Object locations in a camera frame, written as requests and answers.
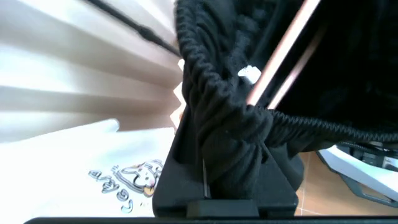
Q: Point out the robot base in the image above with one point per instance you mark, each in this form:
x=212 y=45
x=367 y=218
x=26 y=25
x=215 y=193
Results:
x=357 y=174

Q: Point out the pink clothes hanger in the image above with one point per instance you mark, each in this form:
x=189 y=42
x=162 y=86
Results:
x=280 y=53

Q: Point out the white printed t-shirt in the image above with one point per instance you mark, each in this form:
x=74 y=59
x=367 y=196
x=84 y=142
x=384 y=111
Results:
x=62 y=165

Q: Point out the black garment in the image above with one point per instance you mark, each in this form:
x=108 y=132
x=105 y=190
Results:
x=224 y=124

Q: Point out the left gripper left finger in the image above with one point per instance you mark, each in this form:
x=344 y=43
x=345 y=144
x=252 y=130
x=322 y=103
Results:
x=177 y=186

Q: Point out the beige curtain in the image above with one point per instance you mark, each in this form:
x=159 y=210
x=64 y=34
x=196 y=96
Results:
x=77 y=77

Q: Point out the black clothes rack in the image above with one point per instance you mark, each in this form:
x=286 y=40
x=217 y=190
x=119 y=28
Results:
x=146 y=32

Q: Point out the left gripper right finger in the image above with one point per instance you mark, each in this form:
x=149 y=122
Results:
x=276 y=193

